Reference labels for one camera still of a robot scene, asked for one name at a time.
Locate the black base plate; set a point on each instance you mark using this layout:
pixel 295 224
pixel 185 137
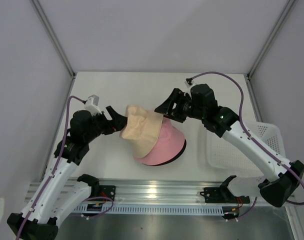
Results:
pixel 107 191
pixel 216 195

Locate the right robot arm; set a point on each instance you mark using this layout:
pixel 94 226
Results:
pixel 280 178

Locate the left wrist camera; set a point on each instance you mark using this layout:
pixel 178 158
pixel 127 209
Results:
pixel 92 105

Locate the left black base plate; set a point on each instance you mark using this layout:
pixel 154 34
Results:
pixel 107 191

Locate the beige hat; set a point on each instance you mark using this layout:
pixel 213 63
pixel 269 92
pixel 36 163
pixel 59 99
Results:
pixel 142 129

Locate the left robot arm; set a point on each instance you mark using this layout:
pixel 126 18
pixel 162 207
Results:
pixel 45 212

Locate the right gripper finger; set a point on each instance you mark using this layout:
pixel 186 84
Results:
pixel 172 103
pixel 180 114

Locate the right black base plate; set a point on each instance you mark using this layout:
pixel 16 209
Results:
pixel 216 195

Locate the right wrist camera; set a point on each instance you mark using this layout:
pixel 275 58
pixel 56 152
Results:
pixel 189 84

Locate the left aluminium frame post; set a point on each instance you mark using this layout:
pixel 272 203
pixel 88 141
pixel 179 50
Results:
pixel 44 20

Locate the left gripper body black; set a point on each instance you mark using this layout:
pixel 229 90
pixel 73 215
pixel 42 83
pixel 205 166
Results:
pixel 101 125

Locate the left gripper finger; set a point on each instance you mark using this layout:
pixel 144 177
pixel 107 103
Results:
pixel 113 113
pixel 118 122

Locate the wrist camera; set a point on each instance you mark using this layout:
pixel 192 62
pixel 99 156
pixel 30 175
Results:
pixel 92 105
pixel 189 84

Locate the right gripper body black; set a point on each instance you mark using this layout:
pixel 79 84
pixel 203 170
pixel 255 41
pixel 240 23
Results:
pixel 196 113

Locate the white slotted cable duct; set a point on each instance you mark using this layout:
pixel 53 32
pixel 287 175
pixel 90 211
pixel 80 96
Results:
pixel 141 209

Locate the white plastic basket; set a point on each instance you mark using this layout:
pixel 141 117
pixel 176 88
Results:
pixel 222 154

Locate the aluminium mounting rail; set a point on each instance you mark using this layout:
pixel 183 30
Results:
pixel 154 192

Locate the right aluminium frame post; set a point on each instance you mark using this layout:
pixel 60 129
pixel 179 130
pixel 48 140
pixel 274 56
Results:
pixel 272 36

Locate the aluminium frame post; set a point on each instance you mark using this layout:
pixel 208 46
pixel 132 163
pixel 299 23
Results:
pixel 272 36
pixel 44 20

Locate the black hat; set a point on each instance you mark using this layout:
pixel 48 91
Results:
pixel 178 154

